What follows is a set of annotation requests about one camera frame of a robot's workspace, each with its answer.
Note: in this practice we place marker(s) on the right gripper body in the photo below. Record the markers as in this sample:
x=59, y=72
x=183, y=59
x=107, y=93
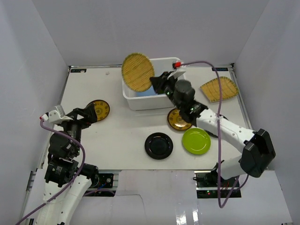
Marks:
x=169, y=87

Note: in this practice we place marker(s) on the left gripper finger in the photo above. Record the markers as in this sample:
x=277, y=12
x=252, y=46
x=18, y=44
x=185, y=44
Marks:
x=90, y=111
x=85, y=113

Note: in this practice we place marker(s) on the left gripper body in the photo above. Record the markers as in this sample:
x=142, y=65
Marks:
x=76, y=117

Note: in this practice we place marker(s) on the blue plate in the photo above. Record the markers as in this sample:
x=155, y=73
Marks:
x=146, y=93

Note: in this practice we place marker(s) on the round bamboo woven plate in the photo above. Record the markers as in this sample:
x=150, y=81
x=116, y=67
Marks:
x=137, y=70

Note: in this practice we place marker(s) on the fan-shaped bamboo woven tray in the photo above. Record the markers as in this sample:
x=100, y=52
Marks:
x=211, y=89

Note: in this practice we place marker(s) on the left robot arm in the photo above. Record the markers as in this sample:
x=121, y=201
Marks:
x=67, y=176

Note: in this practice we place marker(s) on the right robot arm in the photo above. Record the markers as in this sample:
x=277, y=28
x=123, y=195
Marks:
x=256, y=147

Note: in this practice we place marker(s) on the white plastic bin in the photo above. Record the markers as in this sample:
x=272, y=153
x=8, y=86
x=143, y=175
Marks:
x=151, y=102

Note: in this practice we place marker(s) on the yellow patterned plate left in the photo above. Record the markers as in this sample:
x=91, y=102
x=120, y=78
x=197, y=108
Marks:
x=102, y=109

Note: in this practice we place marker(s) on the yellow patterned plate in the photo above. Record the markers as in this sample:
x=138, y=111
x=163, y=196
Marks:
x=176, y=122
x=102, y=109

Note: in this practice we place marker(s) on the yellow patterned plate right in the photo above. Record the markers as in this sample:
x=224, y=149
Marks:
x=176, y=122

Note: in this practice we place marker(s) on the black glossy bowl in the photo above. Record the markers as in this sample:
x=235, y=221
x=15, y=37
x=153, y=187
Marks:
x=211, y=134

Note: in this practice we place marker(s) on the lime green plate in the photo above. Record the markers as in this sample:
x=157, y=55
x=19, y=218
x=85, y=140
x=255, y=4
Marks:
x=196, y=141

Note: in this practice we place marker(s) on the black flat plate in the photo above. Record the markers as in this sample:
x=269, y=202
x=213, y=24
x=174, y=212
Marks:
x=158, y=146

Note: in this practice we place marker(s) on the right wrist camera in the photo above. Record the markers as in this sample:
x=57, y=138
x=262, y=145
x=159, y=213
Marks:
x=178, y=69

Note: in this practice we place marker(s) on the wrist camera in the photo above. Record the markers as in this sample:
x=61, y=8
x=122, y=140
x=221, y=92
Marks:
x=56, y=115
x=178, y=69

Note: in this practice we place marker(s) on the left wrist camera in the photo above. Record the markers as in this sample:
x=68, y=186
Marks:
x=56, y=115

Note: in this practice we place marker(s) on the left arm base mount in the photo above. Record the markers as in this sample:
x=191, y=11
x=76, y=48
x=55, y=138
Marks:
x=102, y=186

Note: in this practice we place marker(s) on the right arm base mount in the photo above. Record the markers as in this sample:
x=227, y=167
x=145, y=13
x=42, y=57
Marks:
x=207, y=185

